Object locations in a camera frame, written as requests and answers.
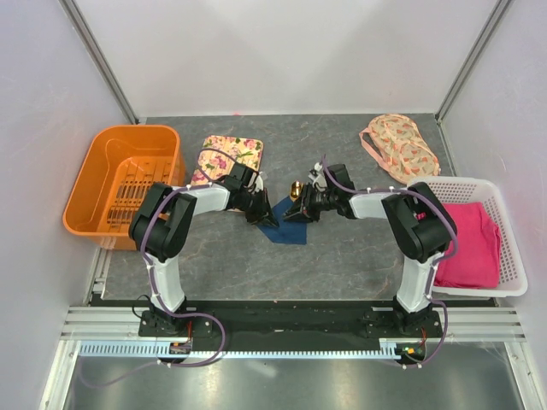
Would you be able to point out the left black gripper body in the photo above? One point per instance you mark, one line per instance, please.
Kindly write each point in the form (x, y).
(254, 206)

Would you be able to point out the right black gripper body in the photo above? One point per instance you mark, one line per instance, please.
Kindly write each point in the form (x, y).
(314, 201)

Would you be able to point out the dark blue paper napkin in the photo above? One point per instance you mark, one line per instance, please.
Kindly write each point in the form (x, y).
(290, 233)

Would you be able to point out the gold spoon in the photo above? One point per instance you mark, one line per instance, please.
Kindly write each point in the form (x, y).
(296, 190)

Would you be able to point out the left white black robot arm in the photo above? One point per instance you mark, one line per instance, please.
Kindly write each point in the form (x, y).
(161, 225)

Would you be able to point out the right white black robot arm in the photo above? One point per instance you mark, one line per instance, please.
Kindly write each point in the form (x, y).
(421, 226)

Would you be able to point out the floral rectangular tray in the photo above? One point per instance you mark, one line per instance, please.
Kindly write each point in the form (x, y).
(220, 153)

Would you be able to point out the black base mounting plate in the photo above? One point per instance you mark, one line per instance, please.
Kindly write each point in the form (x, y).
(290, 325)

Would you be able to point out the orange plastic basin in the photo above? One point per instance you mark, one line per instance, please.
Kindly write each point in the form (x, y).
(120, 166)

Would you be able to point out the pink cloth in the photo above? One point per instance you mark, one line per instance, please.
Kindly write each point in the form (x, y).
(476, 264)

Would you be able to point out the white perforated plastic basket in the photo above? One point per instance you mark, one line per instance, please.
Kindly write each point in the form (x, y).
(512, 277)

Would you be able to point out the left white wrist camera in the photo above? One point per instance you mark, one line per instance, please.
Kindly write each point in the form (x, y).
(258, 182)

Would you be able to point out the white slotted cable duct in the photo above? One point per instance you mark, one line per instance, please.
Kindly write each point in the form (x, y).
(171, 350)

